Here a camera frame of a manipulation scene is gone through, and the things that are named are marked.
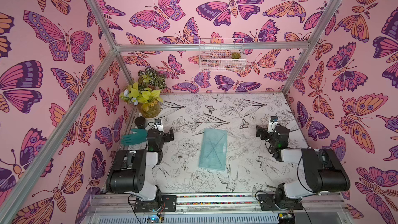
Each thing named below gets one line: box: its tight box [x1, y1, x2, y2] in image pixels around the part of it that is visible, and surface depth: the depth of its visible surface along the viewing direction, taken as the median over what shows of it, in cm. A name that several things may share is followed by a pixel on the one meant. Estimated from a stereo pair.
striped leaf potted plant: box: [137, 67, 167, 92], surface depth 102 cm
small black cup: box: [134, 116, 147, 130], surface depth 102 cm
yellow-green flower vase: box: [119, 74, 166, 119], surface depth 94 cm
